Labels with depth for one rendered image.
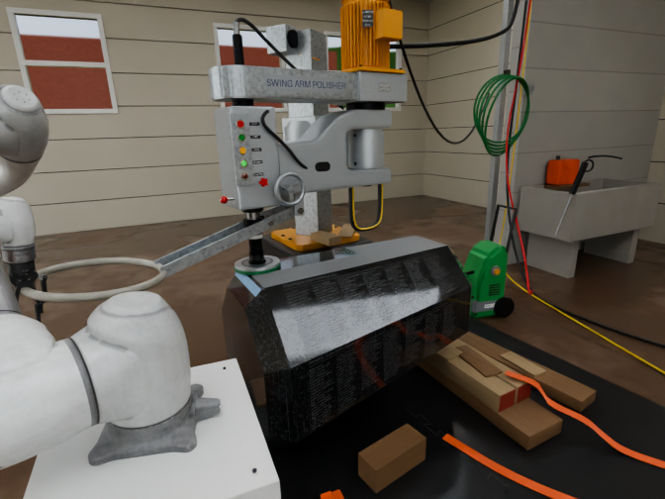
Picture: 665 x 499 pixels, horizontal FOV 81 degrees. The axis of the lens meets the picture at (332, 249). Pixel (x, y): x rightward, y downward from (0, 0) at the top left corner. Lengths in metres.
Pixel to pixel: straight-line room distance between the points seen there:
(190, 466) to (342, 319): 1.03
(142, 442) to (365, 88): 1.66
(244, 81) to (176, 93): 6.01
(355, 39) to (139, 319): 1.68
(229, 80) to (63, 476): 1.36
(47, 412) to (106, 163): 7.07
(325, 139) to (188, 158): 5.93
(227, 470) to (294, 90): 1.45
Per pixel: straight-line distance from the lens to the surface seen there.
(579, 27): 5.12
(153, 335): 0.74
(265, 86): 1.75
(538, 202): 4.46
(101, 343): 0.76
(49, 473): 0.91
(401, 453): 1.91
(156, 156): 7.66
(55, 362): 0.75
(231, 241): 1.77
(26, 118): 1.09
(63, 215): 7.89
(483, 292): 3.29
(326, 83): 1.89
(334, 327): 1.67
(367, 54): 2.08
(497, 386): 2.27
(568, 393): 2.56
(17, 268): 1.65
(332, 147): 1.91
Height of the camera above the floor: 1.45
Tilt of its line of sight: 16 degrees down
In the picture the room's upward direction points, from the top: 2 degrees counter-clockwise
